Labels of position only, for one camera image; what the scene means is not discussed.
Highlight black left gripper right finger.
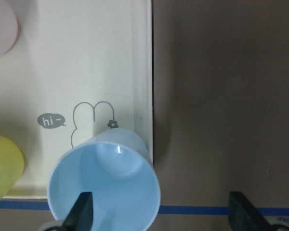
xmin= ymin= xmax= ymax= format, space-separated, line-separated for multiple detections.
xmin=228 ymin=192 xmax=279 ymax=231

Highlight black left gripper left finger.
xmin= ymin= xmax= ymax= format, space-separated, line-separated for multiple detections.
xmin=61 ymin=192 xmax=93 ymax=231

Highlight light blue plastic cup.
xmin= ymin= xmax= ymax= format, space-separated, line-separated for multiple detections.
xmin=47 ymin=128 xmax=161 ymax=231

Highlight yellow plastic cup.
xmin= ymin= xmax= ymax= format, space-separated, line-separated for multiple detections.
xmin=0 ymin=136 xmax=25 ymax=200

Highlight pink plastic cup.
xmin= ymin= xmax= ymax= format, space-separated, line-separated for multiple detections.
xmin=0 ymin=0 xmax=19 ymax=55

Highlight cream rectangular tray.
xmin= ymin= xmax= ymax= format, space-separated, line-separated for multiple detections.
xmin=0 ymin=0 xmax=153 ymax=199

